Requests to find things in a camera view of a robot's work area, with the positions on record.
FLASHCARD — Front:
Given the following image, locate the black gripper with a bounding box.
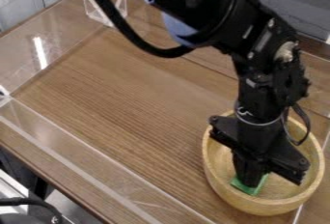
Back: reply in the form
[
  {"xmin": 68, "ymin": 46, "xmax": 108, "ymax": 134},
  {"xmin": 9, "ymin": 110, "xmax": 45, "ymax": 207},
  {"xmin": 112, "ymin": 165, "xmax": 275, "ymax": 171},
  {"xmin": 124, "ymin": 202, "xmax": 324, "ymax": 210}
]
[{"xmin": 208, "ymin": 113, "xmax": 311, "ymax": 187}]

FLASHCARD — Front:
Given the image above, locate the green rectangular block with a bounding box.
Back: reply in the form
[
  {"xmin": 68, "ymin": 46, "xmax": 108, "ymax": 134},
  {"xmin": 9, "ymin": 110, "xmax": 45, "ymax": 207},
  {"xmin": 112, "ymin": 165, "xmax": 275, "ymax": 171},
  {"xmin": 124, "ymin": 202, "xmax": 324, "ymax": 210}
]
[{"xmin": 230, "ymin": 174, "xmax": 268, "ymax": 196}]

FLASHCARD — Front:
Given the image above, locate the brown wooden bowl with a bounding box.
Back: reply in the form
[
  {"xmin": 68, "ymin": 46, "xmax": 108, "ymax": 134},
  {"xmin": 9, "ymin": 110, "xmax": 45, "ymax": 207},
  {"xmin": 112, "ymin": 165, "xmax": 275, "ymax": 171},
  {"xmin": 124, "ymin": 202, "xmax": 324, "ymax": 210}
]
[{"xmin": 201, "ymin": 111, "xmax": 324, "ymax": 216}]

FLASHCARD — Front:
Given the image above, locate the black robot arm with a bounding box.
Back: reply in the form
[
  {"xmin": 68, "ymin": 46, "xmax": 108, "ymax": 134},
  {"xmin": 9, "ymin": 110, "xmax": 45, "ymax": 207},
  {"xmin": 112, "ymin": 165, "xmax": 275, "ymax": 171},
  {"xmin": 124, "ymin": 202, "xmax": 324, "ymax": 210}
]
[{"xmin": 94, "ymin": 0, "xmax": 311, "ymax": 187}]

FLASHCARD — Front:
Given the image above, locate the clear acrylic tray wall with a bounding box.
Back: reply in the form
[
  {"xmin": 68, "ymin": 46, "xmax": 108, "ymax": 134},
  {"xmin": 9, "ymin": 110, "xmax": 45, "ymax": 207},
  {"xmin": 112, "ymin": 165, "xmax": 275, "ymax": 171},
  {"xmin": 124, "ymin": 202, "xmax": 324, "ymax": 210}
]
[{"xmin": 0, "ymin": 0, "xmax": 330, "ymax": 224}]

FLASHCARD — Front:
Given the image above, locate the black cable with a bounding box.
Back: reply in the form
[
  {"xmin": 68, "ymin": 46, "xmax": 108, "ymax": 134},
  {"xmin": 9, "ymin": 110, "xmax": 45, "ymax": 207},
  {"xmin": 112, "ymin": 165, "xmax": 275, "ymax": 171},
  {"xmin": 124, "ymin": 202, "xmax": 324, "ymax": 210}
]
[{"xmin": 0, "ymin": 198, "xmax": 62, "ymax": 224}]

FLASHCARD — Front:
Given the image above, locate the clear acrylic corner bracket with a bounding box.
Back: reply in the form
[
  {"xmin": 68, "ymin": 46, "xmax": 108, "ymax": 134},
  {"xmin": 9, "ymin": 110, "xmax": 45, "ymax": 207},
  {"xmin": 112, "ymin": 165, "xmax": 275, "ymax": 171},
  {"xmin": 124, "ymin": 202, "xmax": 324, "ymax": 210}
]
[{"xmin": 80, "ymin": 0, "xmax": 128, "ymax": 28}]

